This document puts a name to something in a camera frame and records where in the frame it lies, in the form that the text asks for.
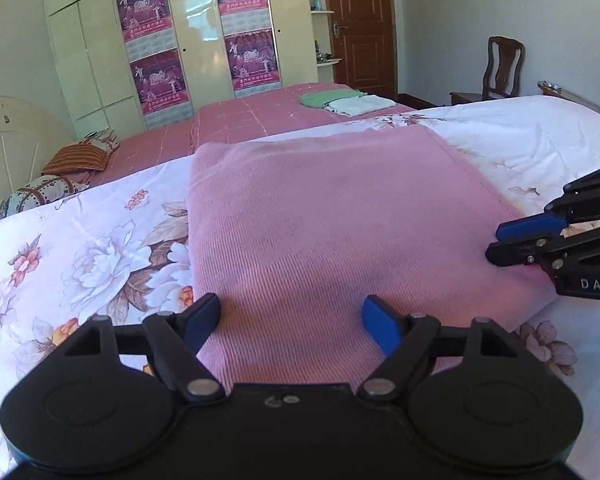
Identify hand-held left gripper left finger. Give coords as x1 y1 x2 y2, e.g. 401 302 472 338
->
62 293 227 404

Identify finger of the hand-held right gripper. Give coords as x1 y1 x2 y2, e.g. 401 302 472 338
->
496 160 600 241
485 220 600 273

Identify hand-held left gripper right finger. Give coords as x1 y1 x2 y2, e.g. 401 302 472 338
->
357 295 531 402

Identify pink knit sweater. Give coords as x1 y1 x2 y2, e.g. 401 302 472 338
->
186 125 562 394

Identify white floral quilt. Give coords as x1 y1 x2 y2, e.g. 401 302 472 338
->
0 95 600 480

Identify wooden bed footboard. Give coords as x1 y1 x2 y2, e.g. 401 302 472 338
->
537 80 600 124

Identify dark wooden chair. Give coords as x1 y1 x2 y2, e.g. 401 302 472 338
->
449 36 526 106

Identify pink checked bedsheet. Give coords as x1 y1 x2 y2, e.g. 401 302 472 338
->
87 82 417 189

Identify folded white cloth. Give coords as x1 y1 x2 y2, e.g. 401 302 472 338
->
324 95 397 118

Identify floral pillow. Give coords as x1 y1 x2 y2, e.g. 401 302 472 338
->
82 129 120 154

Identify orange striped pillow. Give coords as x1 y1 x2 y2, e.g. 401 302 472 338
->
42 142 112 176

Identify teal patterned pillow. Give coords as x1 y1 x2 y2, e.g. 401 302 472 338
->
0 174 89 219

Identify folded green cloth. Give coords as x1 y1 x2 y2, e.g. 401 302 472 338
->
299 88 369 109

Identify brown wooden door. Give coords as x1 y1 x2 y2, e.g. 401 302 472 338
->
322 0 397 102

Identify cream wooden headboard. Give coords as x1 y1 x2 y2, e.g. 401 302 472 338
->
0 96 77 222

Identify cream corner shelf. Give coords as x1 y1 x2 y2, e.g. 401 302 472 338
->
303 0 343 87

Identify cream wardrobe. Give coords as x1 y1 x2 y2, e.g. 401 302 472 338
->
40 0 332 137

